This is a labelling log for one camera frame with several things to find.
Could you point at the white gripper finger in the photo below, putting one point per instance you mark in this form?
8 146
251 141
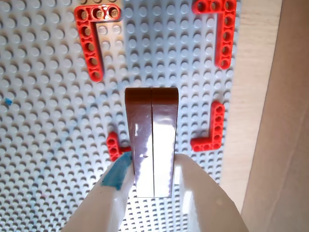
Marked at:
210 207

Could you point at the white gripper finger with blue tip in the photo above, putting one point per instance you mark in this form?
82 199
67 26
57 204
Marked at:
103 205

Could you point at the brown lego technic beam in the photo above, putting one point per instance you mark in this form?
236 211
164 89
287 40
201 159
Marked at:
154 135

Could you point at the red L-shaped lego beam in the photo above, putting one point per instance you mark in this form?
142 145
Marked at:
88 38
227 36
218 130
113 147

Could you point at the gray studded lego baseplate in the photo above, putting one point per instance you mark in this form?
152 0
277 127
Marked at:
48 120

